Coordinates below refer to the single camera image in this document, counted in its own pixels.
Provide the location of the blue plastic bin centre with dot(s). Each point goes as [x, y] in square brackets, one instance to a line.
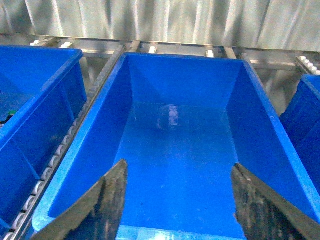
[181, 123]

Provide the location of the green push button switch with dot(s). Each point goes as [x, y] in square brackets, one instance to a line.
[9, 116]

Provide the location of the blue plastic bin left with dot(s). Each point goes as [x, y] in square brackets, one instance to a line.
[46, 89]

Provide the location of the metal roller rack frame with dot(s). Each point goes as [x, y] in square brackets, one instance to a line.
[54, 163]

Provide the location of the blue plastic bin right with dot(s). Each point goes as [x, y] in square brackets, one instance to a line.
[301, 121]

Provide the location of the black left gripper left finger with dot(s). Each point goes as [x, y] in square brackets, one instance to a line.
[97, 214]

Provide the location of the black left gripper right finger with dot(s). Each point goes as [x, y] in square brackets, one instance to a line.
[264, 214]

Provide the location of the blue plastic bin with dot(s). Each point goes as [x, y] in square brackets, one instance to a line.
[46, 89]
[301, 121]
[181, 123]

